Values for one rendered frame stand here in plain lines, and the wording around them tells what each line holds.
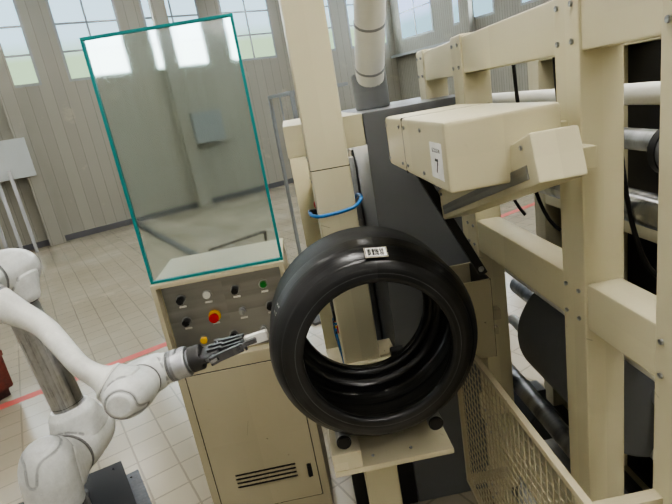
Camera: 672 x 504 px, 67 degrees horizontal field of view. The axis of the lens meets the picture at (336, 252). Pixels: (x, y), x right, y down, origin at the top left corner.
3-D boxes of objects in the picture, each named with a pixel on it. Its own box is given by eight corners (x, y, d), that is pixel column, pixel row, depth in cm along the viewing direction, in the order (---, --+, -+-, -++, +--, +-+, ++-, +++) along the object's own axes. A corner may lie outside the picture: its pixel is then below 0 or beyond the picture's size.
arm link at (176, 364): (168, 345, 149) (187, 339, 149) (180, 371, 151) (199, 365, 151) (161, 360, 140) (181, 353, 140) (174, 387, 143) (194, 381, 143)
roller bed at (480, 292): (440, 339, 199) (432, 269, 190) (476, 332, 199) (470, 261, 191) (457, 364, 180) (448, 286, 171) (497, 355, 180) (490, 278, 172)
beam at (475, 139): (389, 164, 164) (382, 117, 159) (465, 150, 165) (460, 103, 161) (447, 195, 105) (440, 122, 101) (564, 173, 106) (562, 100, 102)
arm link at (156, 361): (182, 377, 152) (169, 393, 138) (133, 393, 151) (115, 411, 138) (169, 344, 150) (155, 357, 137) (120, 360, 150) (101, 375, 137)
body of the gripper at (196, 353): (182, 355, 141) (213, 345, 141) (187, 342, 149) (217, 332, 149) (192, 378, 143) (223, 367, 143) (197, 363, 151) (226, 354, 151)
